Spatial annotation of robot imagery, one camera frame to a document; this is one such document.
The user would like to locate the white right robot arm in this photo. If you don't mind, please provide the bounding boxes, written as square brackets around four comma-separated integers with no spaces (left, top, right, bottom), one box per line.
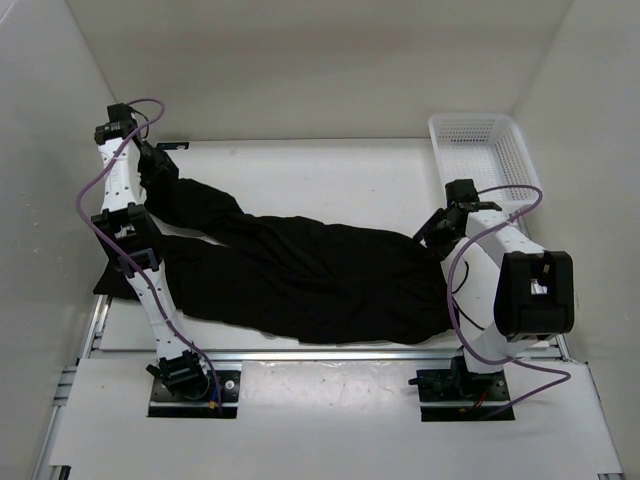
[411,201,574,400]

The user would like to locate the aluminium front rail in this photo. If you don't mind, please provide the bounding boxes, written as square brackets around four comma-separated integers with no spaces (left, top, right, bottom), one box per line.
[82,346,568,363]

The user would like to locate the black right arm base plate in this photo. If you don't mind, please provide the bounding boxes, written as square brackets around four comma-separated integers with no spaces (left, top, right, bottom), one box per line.
[408,369,515,423]

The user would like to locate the black trousers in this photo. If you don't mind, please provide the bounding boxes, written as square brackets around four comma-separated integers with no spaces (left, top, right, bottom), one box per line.
[92,159,464,347]

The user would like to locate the aluminium left side rail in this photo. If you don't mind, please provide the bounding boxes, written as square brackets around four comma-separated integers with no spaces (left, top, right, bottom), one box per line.
[74,144,154,361]

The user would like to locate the white perforated plastic basket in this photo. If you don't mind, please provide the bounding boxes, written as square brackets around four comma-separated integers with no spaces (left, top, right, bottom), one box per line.
[428,113,541,211]

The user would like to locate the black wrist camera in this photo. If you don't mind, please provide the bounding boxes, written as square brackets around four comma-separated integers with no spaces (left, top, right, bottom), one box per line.
[445,179,479,207]
[94,103,138,145]

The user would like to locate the aluminium rail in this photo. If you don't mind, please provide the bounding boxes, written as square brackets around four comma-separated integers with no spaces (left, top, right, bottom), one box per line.
[82,346,568,363]
[74,144,154,361]

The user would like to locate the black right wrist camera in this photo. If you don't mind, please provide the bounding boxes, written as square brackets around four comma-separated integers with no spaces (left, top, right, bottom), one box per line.
[445,179,479,207]

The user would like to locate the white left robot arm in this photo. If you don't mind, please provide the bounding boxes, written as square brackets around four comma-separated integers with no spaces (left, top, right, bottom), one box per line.
[91,111,217,401]

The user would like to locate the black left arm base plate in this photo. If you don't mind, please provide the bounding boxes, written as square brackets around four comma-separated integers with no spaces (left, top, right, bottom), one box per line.
[147,369,242,419]

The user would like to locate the black label sticker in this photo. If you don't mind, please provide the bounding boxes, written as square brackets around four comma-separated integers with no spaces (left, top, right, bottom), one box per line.
[156,142,190,151]

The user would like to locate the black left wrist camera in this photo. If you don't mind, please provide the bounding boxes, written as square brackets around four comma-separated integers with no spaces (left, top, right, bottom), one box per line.
[94,103,138,145]

